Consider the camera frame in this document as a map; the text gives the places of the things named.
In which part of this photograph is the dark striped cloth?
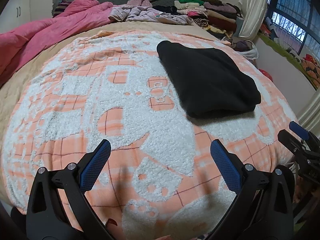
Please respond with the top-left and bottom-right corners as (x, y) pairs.
(54, 0), (72, 15)

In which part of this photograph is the white plastic bag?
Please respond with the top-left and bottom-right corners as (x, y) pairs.
(222, 36), (259, 60)

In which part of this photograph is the peach and white plush blanket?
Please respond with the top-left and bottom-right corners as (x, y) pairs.
(5, 30), (300, 240)

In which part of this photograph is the white radiator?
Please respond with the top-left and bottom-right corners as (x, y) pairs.
(297, 90), (320, 133)

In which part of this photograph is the black sweater with orange cuffs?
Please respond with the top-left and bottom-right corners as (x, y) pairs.
(157, 40), (262, 119)

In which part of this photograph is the green ledge cover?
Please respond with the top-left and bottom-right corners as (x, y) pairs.
(257, 32), (320, 90)

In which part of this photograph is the barred window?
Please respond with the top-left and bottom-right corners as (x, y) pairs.
(265, 0), (320, 58)

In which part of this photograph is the white wardrobe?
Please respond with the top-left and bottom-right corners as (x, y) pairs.
(10, 0), (32, 28)

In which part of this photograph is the pink quilt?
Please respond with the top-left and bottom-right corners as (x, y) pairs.
(0, 0), (114, 83)

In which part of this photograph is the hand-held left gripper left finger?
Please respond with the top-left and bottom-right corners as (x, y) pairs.
(26, 139), (112, 240)

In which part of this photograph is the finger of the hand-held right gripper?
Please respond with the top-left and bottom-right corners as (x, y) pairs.
(289, 121), (320, 145)
(277, 129), (308, 160)

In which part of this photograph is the beige bed sheet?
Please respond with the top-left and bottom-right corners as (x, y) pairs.
(0, 20), (225, 205)

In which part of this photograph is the white curtain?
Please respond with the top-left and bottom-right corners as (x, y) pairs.
(237, 0), (272, 40)

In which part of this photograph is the red plastic bag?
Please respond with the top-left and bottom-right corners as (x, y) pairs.
(259, 68), (273, 80)

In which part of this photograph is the dark navy garment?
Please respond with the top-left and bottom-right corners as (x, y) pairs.
(152, 4), (179, 15)

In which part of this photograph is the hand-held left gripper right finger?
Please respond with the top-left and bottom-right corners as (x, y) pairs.
(210, 139), (294, 240)

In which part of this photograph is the stack of folded clothes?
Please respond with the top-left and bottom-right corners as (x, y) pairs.
(174, 0), (244, 39)

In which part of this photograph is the lilac striped garment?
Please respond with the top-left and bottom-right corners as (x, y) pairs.
(109, 6), (194, 25)

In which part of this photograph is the mauve fuzzy garment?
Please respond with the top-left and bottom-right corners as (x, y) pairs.
(125, 0), (153, 9)

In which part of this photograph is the floral cloth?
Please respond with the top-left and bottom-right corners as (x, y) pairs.
(301, 55), (320, 87)

